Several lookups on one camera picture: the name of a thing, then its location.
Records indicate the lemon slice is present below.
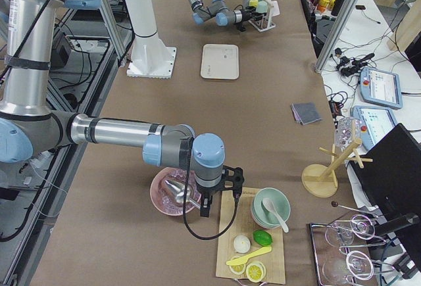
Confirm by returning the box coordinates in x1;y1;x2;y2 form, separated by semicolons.
229;264;246;275

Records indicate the metal scoop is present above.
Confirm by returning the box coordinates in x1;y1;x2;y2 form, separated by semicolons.
164;178;200;209

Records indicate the grey plastic cup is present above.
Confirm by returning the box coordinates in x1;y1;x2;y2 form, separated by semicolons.
242;0;250;9

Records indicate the aluminium frame post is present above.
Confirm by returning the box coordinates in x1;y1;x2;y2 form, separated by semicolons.
314;0;358;74

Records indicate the pink ceramic bowl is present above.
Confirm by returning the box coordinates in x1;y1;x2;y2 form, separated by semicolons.
150;168;201;216

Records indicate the yellow plastic knife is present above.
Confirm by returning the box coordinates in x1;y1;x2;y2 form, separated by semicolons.
226;246;272;266

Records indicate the lemon half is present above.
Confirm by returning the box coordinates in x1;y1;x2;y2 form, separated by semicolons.
245;261;266;283

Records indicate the blue teach pendant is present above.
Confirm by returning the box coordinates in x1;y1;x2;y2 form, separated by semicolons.
351;106;397;151
360;66;403;109

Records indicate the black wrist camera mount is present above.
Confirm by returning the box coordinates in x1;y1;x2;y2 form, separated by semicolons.
221;166;245;195

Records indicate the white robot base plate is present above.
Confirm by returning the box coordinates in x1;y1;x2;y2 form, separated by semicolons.
127;35;177;79

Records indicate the white wire cup rack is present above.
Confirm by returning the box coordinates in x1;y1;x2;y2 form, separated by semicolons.
249;0;276;32

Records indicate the green lime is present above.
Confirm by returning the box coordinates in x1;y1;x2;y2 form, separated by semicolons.
253;229;273;247

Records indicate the folded grey cloth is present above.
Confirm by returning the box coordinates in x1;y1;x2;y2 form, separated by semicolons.
291;103;322;125

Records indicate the black monitor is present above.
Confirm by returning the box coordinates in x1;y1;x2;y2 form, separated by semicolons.
351;124;420;216

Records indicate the white ceramic spoon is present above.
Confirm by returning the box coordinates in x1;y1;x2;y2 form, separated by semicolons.
262;197;289;233

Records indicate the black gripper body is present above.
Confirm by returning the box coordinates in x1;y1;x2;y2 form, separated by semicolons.
198;187;213;218
240;8;255;32

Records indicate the black camera cable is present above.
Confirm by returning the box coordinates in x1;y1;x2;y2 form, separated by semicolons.
182;141;239;241

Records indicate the white egg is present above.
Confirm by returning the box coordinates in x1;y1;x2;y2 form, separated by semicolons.
233;235;251;254

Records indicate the wooden mug tree stand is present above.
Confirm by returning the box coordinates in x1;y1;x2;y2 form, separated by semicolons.
301;137;373;198

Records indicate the wooden cutting board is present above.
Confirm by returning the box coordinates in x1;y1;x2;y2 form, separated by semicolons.
216;187;286;284

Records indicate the wine glass rack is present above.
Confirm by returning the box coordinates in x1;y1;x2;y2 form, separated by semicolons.
307;200;415;286

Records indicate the yellow plastic cup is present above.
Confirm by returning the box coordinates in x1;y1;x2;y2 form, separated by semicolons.
248;0;259;8

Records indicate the black bottle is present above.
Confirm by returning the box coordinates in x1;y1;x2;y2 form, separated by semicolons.
331;0;345;17

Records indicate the green plastic cup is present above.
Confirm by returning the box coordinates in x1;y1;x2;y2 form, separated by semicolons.
255;1;268;14

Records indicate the cream rabbit print tray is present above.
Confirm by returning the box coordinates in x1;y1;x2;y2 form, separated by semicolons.
201;44;239;80

